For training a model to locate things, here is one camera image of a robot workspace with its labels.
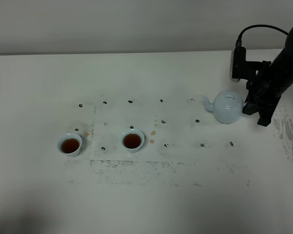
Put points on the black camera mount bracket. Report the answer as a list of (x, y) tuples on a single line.
[(244, 69)]

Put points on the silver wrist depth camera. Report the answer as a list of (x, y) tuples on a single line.
[(231, 68)]

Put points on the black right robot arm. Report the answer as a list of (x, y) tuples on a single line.
[(270, 82)]

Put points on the left blue porcelain teacup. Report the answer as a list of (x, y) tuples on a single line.
[(70, 144)]

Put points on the blue porcelain teacup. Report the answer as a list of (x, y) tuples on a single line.
[(70, 144), (132, 140)]

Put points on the right blue porcelain teacup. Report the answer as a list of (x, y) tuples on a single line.
[(132, 140)]

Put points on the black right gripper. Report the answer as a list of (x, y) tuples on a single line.
[(268, 85)]

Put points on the light blue porcelain teapot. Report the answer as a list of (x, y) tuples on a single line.
[(227, 106)]

